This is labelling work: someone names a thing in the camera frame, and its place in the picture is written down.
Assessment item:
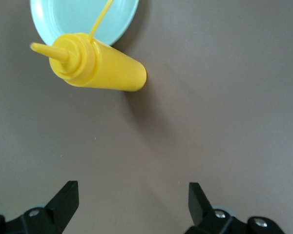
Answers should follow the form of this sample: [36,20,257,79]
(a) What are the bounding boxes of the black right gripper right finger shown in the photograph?
[183,181,288,234]

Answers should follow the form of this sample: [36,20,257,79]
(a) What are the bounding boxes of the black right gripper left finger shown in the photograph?
[0,180,79,234]

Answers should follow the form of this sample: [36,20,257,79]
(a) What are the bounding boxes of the yellow squeeze bottle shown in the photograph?
[30,0,147,92]

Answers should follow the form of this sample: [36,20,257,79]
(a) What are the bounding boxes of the green plate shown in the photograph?
[30,0,140,47]

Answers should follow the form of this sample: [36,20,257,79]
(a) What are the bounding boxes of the brown tablecloth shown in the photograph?
[0,0,293,234]

